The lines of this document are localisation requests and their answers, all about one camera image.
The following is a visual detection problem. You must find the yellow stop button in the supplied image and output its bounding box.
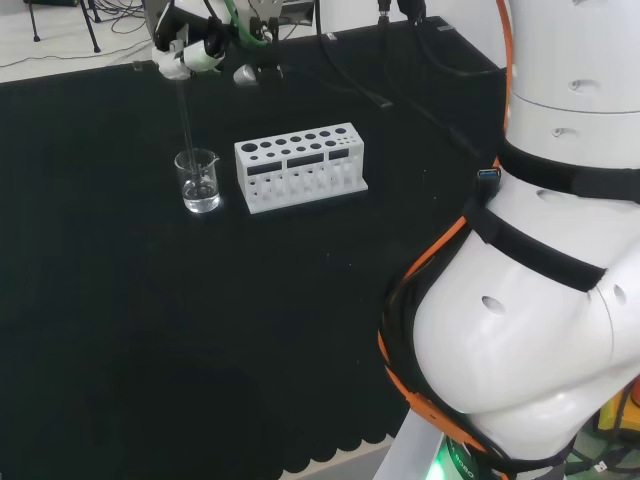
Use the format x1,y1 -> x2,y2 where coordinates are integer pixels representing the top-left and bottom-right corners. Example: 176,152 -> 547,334
597,387 -> 640,432

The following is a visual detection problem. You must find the clear glass rod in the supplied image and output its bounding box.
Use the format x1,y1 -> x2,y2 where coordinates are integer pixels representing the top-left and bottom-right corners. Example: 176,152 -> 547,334
176,74 -> 206,189

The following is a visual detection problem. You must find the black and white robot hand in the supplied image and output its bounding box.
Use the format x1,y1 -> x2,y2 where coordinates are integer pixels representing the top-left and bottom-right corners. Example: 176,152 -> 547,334
152,0 -> 231,81

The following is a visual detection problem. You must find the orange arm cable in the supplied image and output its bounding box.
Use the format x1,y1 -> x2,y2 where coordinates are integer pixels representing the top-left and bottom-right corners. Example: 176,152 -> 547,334
377,0 -> 517,454

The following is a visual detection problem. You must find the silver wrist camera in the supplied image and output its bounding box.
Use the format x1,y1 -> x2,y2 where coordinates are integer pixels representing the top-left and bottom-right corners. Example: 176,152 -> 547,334
233,63 -> 261,88

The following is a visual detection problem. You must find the black tripod leg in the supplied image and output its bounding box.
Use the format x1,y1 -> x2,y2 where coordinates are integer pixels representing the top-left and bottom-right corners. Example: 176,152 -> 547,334
81,0 -> 102,54
23,0 -> 42,43

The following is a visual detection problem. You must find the clear glass beaker with water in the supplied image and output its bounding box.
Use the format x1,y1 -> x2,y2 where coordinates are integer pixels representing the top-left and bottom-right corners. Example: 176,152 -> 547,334
173,148 -> 222,215

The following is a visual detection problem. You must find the green cable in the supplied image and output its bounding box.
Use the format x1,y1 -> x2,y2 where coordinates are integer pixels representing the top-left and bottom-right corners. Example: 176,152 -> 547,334
222,0 -> 269,50

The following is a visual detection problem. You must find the black bench cloth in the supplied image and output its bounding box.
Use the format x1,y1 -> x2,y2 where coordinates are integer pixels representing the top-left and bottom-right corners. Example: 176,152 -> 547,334
0,15 -> 507,480

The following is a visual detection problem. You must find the white test tube rack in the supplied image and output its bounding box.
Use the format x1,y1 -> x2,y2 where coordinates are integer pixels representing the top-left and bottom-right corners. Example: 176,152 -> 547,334
233,122 -> 370,216

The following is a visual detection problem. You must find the black cable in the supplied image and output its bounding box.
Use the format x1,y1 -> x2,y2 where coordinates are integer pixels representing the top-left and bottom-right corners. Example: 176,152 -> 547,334
375,0 -> 482,157
397,0 -> 507,79
317,27 -> 395,110

